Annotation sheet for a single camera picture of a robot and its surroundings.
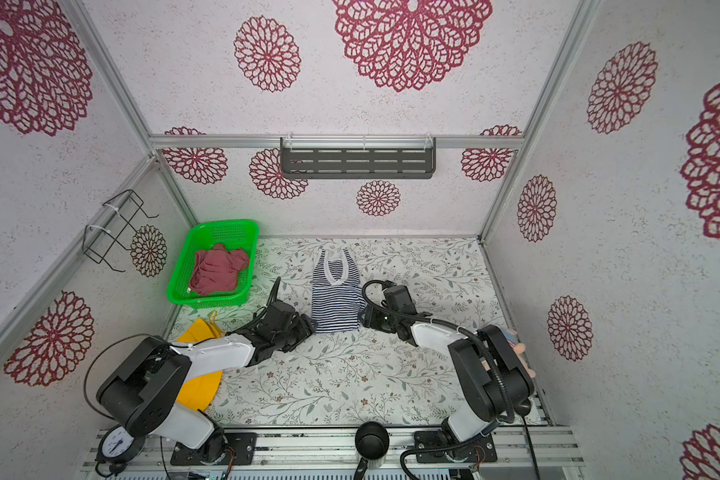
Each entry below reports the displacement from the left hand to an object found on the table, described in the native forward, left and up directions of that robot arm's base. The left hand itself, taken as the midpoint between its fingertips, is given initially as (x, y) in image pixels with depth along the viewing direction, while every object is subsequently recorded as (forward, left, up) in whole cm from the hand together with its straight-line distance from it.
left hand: (312, 330), depth 92 cm
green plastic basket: (+41, +34, +2) cm, 53 cm away
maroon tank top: (+22, +36, +3) cm, 42 cm away
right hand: (+4, -16, +4) cm, 17 cm away
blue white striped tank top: (+14, -7, -3) cm, 16 cm away
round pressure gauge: (-31, +44, +1) cm, 54 cm away
